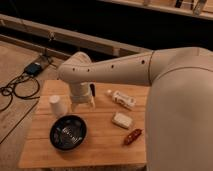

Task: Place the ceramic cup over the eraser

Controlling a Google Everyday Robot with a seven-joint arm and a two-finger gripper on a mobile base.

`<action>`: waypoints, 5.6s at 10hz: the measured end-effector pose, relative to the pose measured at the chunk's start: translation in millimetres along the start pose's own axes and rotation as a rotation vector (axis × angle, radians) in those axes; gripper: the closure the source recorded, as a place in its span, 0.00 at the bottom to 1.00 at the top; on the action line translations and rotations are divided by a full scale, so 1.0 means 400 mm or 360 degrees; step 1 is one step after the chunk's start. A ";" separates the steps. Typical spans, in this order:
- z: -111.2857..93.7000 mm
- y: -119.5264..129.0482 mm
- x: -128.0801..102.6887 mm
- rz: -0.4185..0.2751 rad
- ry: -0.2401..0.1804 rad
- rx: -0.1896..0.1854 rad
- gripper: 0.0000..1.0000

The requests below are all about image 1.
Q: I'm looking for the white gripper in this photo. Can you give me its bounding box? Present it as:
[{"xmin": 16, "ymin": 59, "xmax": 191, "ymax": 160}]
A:
[{"xmin": 69, "ymin": 82, "xmax": 96, "ymax": 112}]

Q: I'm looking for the white ceramic cup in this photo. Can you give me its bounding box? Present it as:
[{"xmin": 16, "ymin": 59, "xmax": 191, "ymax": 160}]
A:
[{"xmin": 49, "ymin": 95, "xmax": 68, "ymax": 117}]

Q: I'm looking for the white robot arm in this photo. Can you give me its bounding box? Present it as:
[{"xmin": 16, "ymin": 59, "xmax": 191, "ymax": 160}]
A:
[{"xmin": 58, "ymin": 47, "xmax": 213, "ymax": 171}]

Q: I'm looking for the white eraser block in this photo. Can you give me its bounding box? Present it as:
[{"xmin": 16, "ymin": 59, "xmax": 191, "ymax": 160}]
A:
[{"xmin": 112, "ymin": 112, "xmax": 133, "ymax": 129}]

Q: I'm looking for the black bowl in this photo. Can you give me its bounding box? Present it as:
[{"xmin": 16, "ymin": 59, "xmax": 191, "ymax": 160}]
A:
[{"xmin": 49, "ymin": 115, "xmax": 87, "ymax": 151}]

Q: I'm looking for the white plastic bottle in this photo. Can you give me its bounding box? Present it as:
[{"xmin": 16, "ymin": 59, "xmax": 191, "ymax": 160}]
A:
[{"xmin": 106, "ymin": 90, "xmax": 136, "ymax": 110}]

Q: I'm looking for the wooden table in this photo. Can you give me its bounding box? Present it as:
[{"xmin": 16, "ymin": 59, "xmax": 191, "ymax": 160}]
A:
[{"xmin": 19, "ymin": 80, "xmax": 149, "ymax": 169}]

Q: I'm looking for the black power adapter box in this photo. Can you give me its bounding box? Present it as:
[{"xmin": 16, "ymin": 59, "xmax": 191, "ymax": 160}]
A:
[{"xmin": 24, "ymin": 62, "xmax": 42, "ymax": 76}]

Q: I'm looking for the red snack wrapper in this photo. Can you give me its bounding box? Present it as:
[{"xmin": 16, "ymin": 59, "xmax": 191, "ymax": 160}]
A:
[{"xmin": 124, "ymin": 129, "xmax": 142, "ymax": 145}]

